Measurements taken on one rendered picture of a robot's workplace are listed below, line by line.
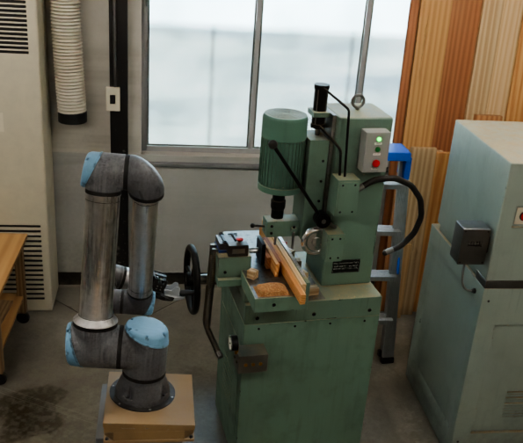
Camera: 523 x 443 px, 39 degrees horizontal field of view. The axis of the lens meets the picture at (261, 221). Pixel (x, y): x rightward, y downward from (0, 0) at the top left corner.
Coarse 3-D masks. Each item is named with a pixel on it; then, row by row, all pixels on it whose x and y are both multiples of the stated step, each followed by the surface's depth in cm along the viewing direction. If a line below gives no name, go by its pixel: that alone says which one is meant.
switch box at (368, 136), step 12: (372, 132) 276; (384, 132) 278; (360, 144) 282; (372, 144) 278; (384, 144) 279; (360, 156) 282; (372, 156) 280; (384, 156) 281; (360, 168) 283; (384, 168) 283
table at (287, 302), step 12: (252, 240) 319; (252, 264) 298; (216, 276) 293; (264, 276) 289; (252, 288) 280; (288, 288) 281; (252, 300) 276; (264, 300) 274; (276, 300) 275; (288, 300) 276
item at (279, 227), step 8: (264, 216) 301; (288, 216) 302; (264, 224) 301; (272, 224) 297; (280, 224) 298; (288, 224) 299; (296, 224) 300; (264, 232) 301; (272, 232) 298; (280, 232) 299; (288, 232) 300; (296, 232) 301
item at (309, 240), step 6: (312, 228) 291; (318, 228) 291; (306, 234) 291; (312, 234) 292; (318, 234) 292; (306, 240) 292; (312, 240) 293; (318, 240) 293; (306, 246) 293; (312, 246) 294; (318, 246) 295; (306, 252) 295; (312, 252) 295; (318, 252) 295
